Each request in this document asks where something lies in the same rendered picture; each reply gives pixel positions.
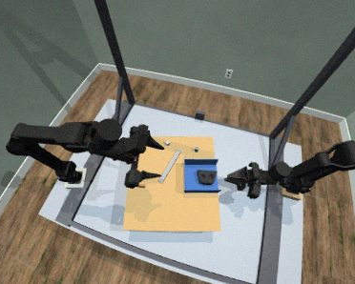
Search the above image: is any light grey long flat bar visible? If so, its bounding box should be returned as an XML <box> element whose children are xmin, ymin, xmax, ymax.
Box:
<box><xmin>158</xmin><ymin>150</ymin><xmax>181</xmax><ymax>183</ymax></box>

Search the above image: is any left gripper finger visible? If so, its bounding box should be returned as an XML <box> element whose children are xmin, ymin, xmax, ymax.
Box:
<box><xmin>224</xmin><ymin>177</ymin><xmax>241</xmax><ymax>189</ymax></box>
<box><xmin>227</xmin><ymin>166</ymin><xmax>249</xmax><ymax>183</ymax></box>

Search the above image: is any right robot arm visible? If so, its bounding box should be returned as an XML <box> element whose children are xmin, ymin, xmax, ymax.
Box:
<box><xmin>6</xmin><ymin>118</ymin><xmax>148</xmax><ymax>184</ymax></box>

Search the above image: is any tan flat board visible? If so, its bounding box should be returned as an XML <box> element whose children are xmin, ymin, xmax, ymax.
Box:
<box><xmin>123</xmin><ymin>136</ymin><xmax>220</xmax><ymax>232</ymax></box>

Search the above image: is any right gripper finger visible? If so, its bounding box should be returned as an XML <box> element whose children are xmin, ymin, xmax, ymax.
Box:
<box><xmin>146</xmin><ymin>131</ymin><xmax>164</xmax><ymax>150</ymax></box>
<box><xmin>140</xmin><ymin>171</ymin><xmax>162</xmax><ymax>182</ymax></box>

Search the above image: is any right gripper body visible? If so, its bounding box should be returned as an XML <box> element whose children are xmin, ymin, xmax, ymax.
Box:
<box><xmin>110</xmin><ymin>124</ymin><xmax>148</xmax><ymax>189</ymax></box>

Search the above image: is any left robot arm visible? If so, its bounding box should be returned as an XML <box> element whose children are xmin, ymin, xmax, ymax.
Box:
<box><xmin>247</xmin><ymin>140</ymin><xmax>355</xmax><ymax>199</ymax></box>

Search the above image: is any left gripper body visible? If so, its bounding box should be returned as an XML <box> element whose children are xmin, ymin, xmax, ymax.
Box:
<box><xmin>237</xmin><ymin>162</ymin><xmax>267</xmax><ymax>191</ymax></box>

